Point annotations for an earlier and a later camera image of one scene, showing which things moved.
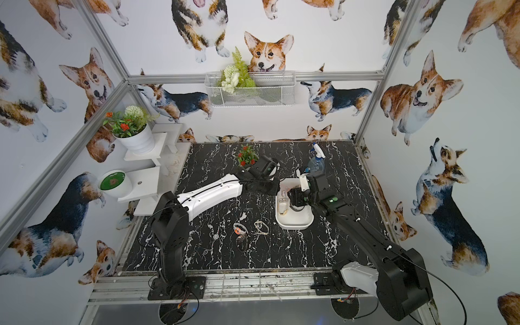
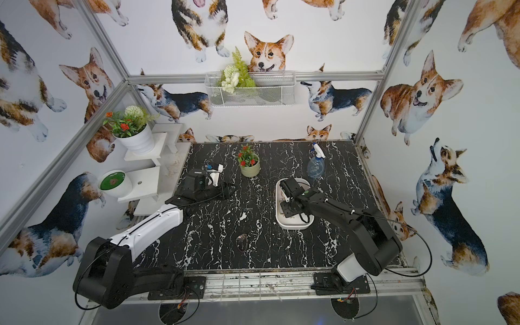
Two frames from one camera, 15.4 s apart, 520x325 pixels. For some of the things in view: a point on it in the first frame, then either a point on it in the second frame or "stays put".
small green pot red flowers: (246, 156) stays put
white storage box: (286, 216) stays put
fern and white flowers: (235, 75) stays put
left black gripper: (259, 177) -> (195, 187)
